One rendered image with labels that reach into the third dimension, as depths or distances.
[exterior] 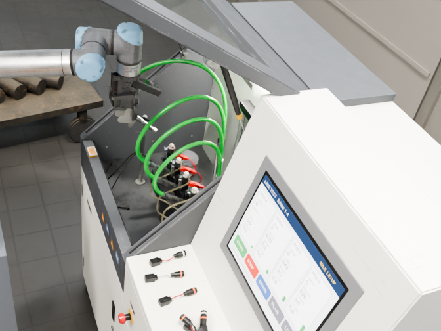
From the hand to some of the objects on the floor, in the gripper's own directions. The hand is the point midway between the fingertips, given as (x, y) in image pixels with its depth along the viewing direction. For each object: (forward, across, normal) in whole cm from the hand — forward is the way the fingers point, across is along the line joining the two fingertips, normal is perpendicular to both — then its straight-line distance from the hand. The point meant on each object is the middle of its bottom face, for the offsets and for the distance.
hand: (131, 123), depth 181 cm
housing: (+124, +34, +62) cm, 143 cm away
